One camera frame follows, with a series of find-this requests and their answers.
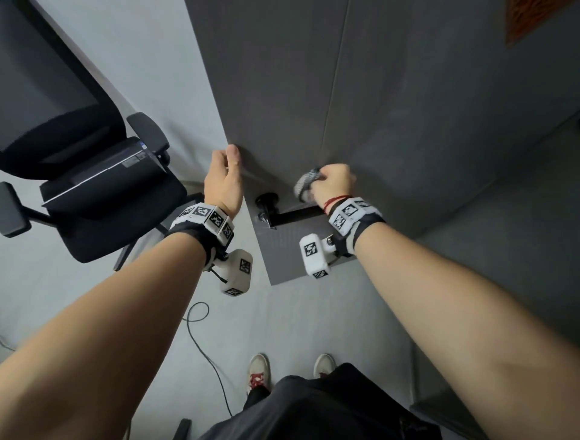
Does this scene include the grey cleaning cloth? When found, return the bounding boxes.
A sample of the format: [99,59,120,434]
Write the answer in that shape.
[293,167,323,204]

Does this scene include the black floor cable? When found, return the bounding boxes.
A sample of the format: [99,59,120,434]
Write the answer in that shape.
[183,301,234,418]

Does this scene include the person's left hand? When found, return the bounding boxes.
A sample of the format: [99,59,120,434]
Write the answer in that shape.
[204,144,245,221]

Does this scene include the person's right forearm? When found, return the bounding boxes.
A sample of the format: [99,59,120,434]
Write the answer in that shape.
[353,222,580,440]

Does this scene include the black office chair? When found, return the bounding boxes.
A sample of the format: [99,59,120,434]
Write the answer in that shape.
[0,0,205,273]

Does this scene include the black door handle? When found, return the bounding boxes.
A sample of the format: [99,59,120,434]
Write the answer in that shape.
[255,192,335,229]

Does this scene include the person's left forearm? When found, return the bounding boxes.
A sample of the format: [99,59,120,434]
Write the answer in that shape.
[0,233,207,440]

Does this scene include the black clothing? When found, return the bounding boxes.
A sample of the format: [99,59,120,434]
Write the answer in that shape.
[197,362,443,440]

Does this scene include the black laptop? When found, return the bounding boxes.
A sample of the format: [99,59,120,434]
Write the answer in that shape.
[40,137,169,218]

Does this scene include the person's right hand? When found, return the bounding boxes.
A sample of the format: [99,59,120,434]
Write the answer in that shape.
[310,164,358,212]

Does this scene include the black white marker wristband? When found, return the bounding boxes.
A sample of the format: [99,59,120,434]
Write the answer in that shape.
[165,204,236,271]
[327,197,386,258]

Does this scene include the red string bracelet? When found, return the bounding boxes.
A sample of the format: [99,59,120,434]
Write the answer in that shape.
[322,195,353,216]

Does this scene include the red gold paper decoration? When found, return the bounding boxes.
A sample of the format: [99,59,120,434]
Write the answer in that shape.
[505,0,576,46]

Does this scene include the grey door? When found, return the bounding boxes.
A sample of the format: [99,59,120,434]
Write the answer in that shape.
[183,0,580,286]

